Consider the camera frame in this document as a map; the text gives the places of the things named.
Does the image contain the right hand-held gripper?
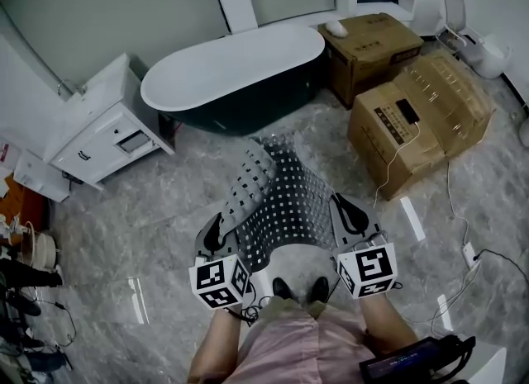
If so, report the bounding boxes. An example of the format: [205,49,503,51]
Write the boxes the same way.
[329,192,399,300]

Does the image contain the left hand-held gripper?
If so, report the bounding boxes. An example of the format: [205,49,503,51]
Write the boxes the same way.
[188,213,251,311]

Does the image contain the grey perforated bath mat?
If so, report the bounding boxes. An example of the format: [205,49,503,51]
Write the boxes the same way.
[221,134,344,272]

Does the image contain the person's left forearm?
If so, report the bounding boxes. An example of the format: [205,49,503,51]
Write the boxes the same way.
[188,309,245,384]

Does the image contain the person's right forearm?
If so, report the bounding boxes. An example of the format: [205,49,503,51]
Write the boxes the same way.
[359,294,419,355]

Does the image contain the grey marble floor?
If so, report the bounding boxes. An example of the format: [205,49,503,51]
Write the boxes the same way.
[35,35,529,384]

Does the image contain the person's right black shoe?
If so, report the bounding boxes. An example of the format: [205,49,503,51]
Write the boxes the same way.
[307,276,331,305]

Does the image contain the cardboard box with label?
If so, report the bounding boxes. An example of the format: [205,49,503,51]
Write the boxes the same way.
[346,81,450,201]

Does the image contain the person's olive trousers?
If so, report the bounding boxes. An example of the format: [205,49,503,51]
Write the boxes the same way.
[255,294,331,322]

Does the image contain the white power strip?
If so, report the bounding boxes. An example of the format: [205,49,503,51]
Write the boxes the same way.
[461,242,483,268]

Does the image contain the black phone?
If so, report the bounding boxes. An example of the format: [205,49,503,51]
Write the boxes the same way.
[395,99,419,126]

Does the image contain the person's pink shirt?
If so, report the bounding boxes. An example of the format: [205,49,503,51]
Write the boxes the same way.
[225,299,373,384]

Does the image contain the black device with screen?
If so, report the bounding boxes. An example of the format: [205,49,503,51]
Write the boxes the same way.
[358,334,476,384]

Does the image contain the plastic-wrapped cardboard box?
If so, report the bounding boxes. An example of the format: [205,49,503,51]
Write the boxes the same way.
[392,50,497,160]

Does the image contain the white vanity cabinet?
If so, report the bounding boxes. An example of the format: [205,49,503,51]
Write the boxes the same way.
[43,52,177,192]

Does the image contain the plain brown cardboard box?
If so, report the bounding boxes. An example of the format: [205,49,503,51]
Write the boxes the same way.
[317,12,425,109]

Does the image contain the dark green white bathtub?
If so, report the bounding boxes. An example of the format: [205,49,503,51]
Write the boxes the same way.
[140,24,327,136]

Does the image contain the small white cabinet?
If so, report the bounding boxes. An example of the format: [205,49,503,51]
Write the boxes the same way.
[12,149,71,204]

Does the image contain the white rounded plastic object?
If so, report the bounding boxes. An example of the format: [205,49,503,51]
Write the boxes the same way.
[325,20,348,39]

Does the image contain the white rounded fixture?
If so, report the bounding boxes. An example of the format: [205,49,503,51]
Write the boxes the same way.
[470,33,513,80]

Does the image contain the white chair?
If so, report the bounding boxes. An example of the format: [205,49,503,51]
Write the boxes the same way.
[436,0,484,51]

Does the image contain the white charging cable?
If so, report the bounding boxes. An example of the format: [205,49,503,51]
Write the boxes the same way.
[374,121,422,210]

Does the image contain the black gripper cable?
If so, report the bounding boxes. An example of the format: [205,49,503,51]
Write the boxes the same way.
[224,285,266,327]

